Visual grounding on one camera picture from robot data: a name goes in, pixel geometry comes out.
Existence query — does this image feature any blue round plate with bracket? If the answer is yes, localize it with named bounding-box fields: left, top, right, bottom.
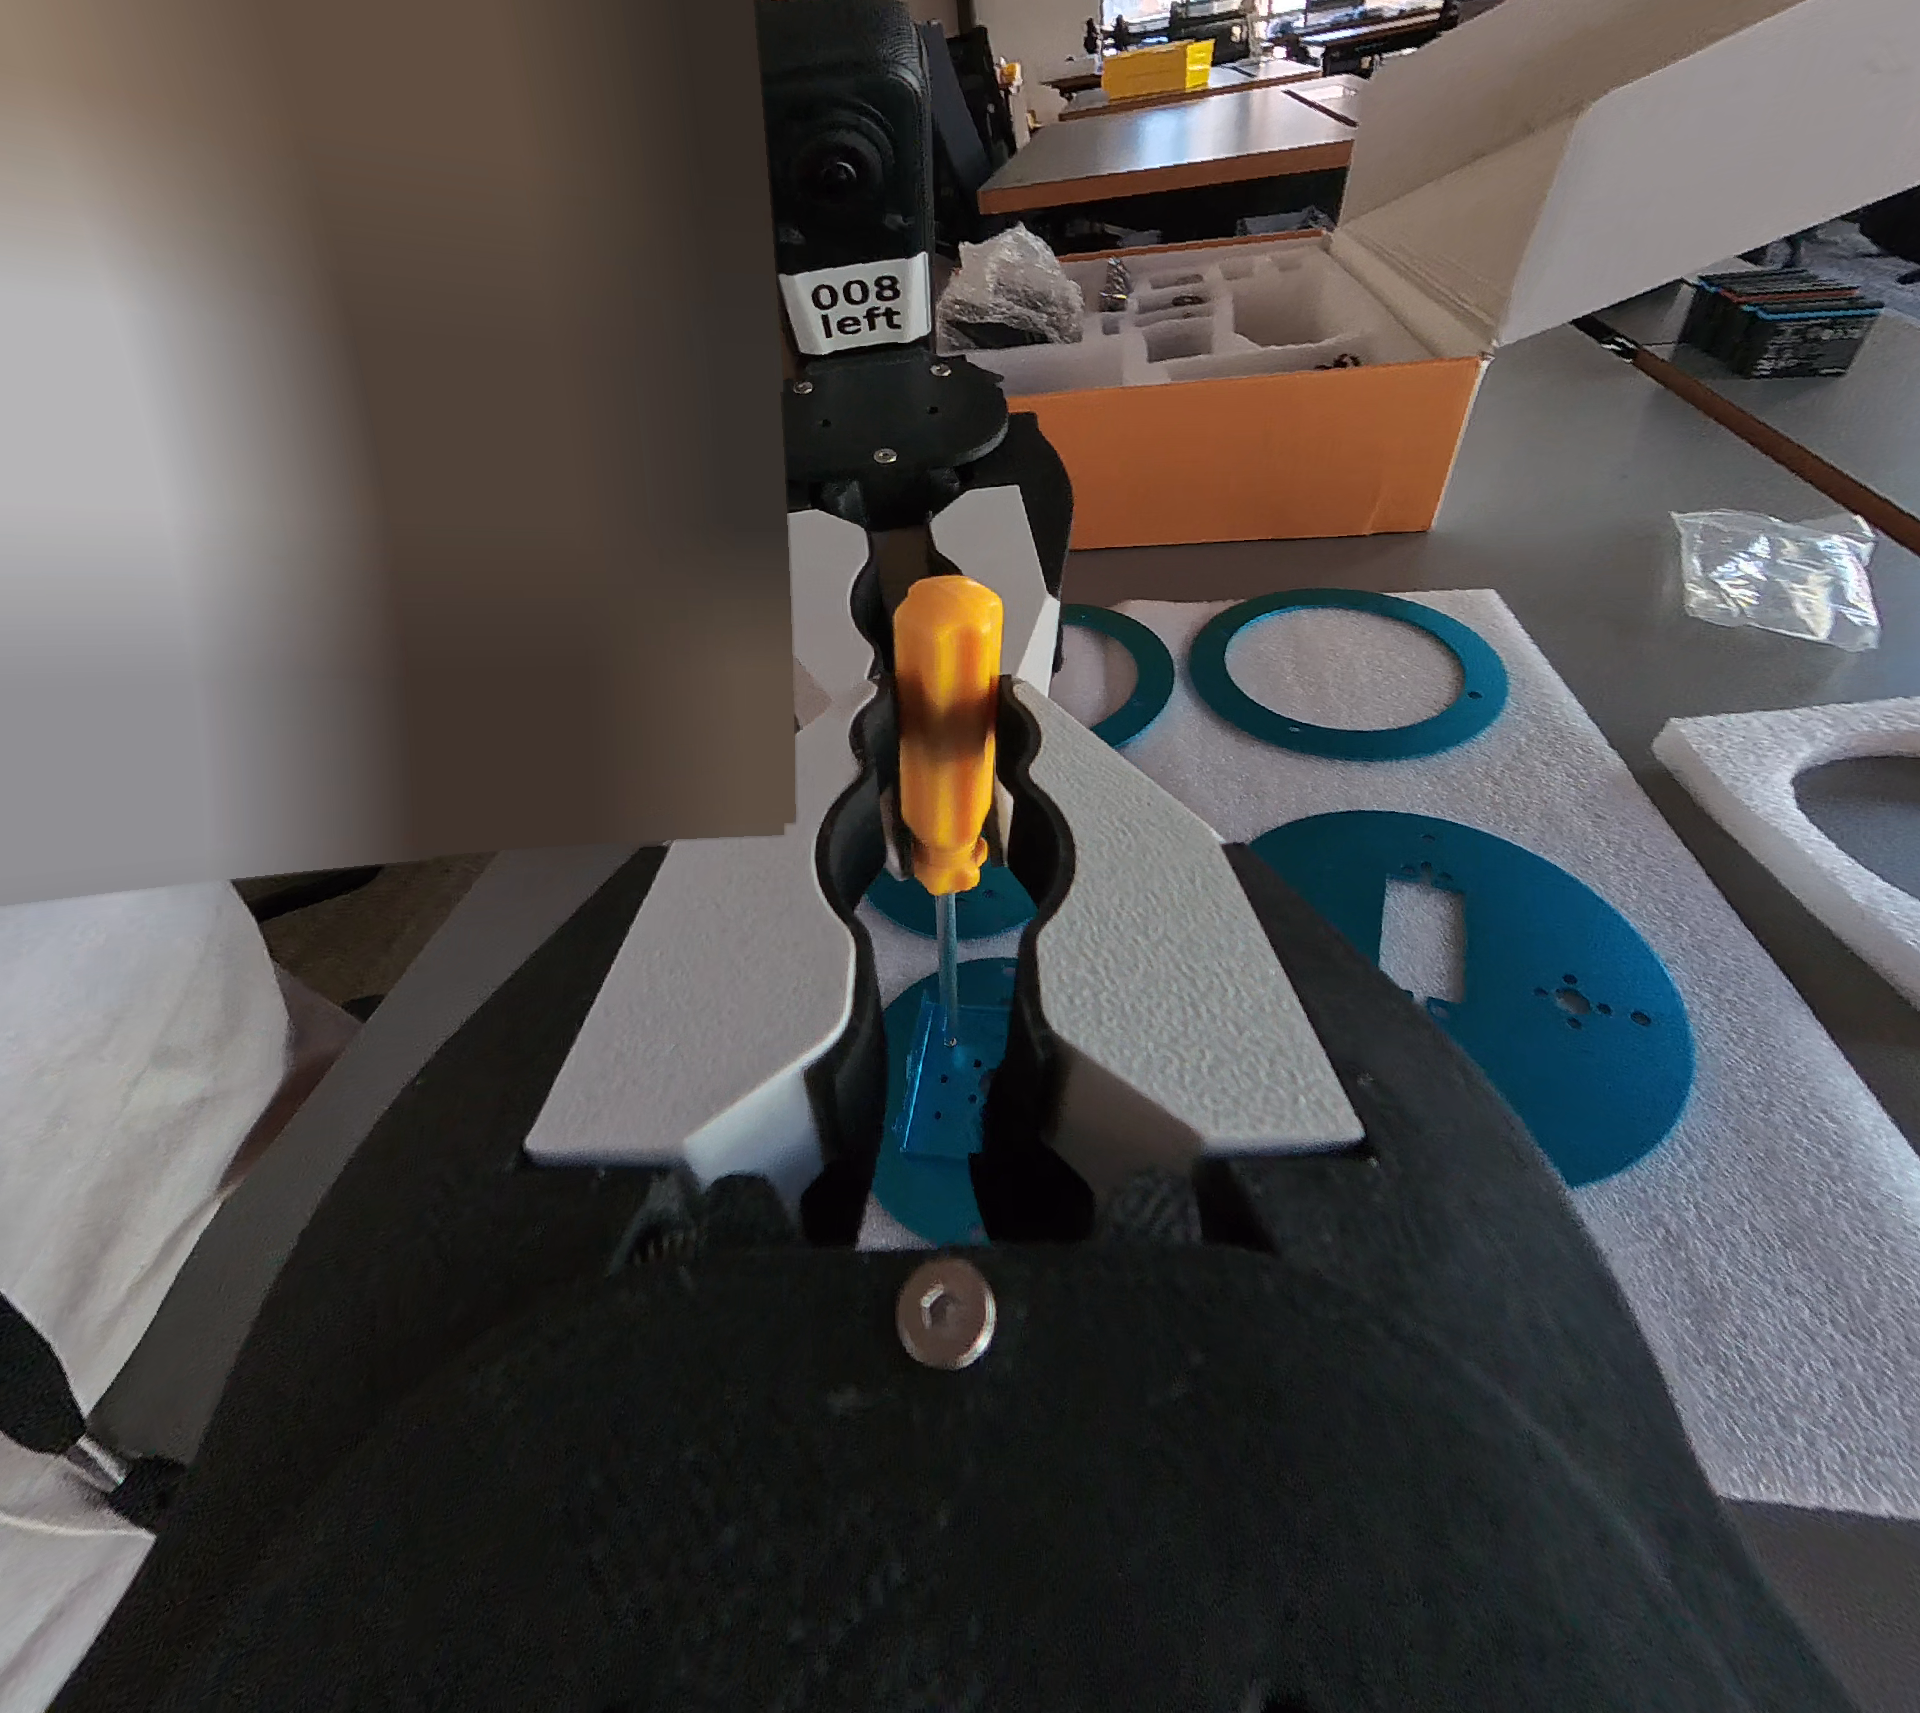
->
left=866, top=954, right=1039, bottom=1250

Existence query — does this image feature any crumpled clear plastic bag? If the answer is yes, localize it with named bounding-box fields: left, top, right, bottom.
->
left=1673, top=510, right=1882, bottom=651

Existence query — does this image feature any grey desk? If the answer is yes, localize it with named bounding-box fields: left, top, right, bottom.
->
left=90, top=301, right=1920, bottom=1713

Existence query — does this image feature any white foam box insert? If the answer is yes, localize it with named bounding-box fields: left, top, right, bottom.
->
left=944, top=233, right=1443, bottom=394

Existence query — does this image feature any brown wooden strip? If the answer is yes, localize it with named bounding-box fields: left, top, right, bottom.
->
left=1627, top=339, right=1920, bottom=513

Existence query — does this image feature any white foam sheet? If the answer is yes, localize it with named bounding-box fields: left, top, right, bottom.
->
left=810, top=588, right=1920, bottom=1505

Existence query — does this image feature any blue metal ring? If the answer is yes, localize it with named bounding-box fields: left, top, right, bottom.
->
left=1056, top=602, right=1177, bottom=746
left=1188, top=590, right=1510, bottom=763

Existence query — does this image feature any plastic bag of dark parts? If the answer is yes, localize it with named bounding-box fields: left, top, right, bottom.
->
left=937, top=223, right=1086, bottom=349

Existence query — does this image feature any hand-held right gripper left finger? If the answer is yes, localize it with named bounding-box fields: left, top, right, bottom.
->
left=525, top=678, right=903, bottom=1184

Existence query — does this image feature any white foam block round hole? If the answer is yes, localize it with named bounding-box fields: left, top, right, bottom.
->
left=1653, top=700, right=1920, bottom=968

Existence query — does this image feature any black lanyard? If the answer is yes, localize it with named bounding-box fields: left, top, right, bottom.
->
left=0, top=1292, right=183, bottom=1535

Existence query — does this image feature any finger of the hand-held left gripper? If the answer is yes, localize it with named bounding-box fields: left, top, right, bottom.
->
left=926, top=490, right=1068, bottom=694
left=792, top=510, right=882, bottom=734

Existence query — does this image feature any yellow plastic crate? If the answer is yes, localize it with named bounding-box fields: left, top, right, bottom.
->
left=1103, top=39, right=1219, bottom=98

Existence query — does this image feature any wooden desk with black surface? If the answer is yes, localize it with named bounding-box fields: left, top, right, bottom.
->
left=979, top=77, right=1361, bottom=218

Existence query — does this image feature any large blue disc rectangular cutout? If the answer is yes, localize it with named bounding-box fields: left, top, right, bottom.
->
left=1245, top=812, right=1695, bottom=1190

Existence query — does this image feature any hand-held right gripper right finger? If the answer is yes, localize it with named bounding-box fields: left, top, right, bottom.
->
left=999, top=678, right=1368, bottom=1166

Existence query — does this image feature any small blue round disc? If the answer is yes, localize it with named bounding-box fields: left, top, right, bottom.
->
left=863, top=865, right=1040, bottom=944

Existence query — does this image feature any orange cardboard box white lid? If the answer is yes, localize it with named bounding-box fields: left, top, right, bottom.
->
left=937, top=0, right=1920, bottom=548

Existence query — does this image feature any stack of dark boxes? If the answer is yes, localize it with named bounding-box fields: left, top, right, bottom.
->
left=1681, top=270, right=1884, bottom=380

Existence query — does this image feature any orange-handled screwdriver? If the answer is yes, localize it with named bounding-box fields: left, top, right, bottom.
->
left=892, top=575, right=1004, bottom=1046

